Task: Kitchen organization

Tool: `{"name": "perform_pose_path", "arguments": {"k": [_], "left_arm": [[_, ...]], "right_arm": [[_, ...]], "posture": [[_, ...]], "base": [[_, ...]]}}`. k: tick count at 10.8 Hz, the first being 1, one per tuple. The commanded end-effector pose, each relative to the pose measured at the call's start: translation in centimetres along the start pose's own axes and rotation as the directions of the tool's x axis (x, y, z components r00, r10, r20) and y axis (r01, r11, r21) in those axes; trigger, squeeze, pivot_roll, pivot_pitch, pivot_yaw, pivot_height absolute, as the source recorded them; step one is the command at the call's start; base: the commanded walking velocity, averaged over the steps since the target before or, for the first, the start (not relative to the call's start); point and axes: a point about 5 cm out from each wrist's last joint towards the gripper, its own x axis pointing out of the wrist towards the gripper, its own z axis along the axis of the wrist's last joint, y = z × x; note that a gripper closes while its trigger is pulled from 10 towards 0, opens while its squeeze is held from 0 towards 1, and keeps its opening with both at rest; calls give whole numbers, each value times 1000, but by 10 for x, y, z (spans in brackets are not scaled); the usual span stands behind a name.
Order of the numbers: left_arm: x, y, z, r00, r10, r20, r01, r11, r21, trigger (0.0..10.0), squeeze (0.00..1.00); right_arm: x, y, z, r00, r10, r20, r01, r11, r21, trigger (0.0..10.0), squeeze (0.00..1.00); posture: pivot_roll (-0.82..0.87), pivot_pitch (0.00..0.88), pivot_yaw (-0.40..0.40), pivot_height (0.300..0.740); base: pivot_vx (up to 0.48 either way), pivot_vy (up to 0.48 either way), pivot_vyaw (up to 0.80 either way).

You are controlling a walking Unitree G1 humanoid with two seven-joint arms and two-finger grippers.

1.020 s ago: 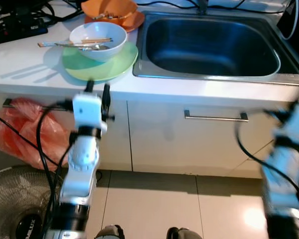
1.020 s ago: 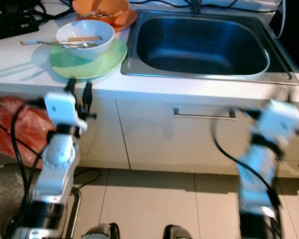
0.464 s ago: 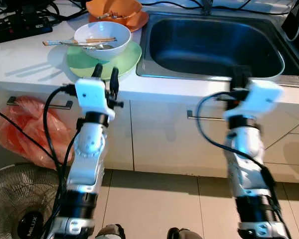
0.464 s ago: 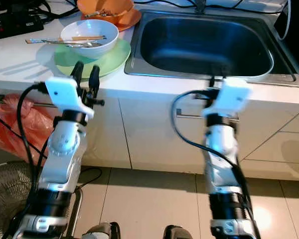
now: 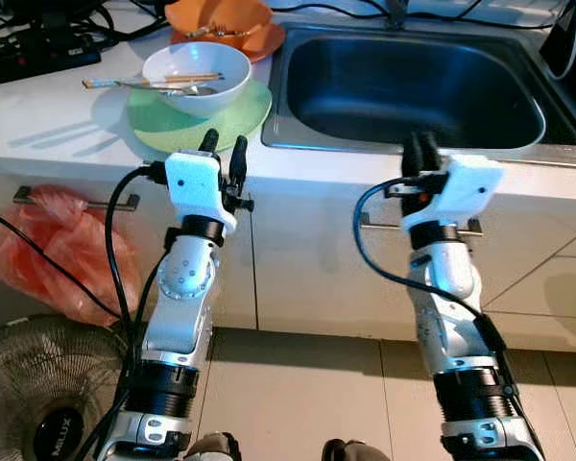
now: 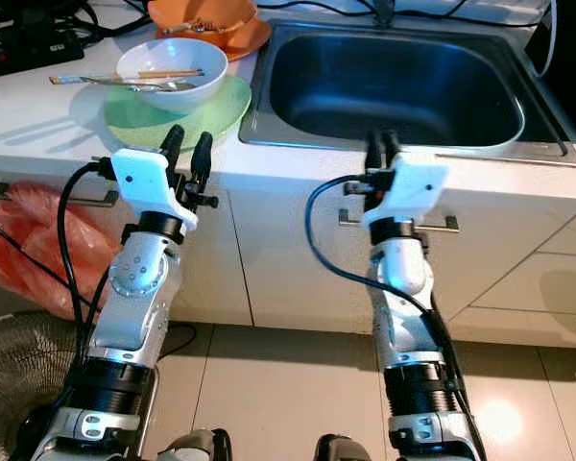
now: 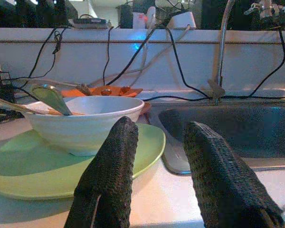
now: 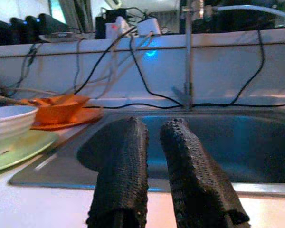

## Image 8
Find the steel faucet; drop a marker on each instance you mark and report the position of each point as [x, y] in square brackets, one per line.
[188, 59]

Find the grey curtain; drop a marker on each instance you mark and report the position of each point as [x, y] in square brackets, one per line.
[80, 14]

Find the silver round dish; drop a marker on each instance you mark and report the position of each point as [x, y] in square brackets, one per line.
[59, 36]

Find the white ceramic bowl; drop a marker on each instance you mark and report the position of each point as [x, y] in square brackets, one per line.
[9, 121]

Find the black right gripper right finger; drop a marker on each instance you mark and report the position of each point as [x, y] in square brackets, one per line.
[194, 180]

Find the orange bowl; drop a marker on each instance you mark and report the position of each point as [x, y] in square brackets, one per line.
[59, 111]

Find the black box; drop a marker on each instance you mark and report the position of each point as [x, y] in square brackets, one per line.
[101, 26]

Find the brown wooden chopstick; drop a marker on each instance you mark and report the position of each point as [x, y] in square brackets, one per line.
[12, 101]

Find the orange plate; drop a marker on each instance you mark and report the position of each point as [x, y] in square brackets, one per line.
[85, 118]

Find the green plate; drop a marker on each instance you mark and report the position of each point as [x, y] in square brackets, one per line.
[26, 149]

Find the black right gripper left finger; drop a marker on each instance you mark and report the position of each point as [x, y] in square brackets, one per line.
[123, 178]

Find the stainless steel sink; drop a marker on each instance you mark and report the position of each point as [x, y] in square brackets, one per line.
[216, 142]

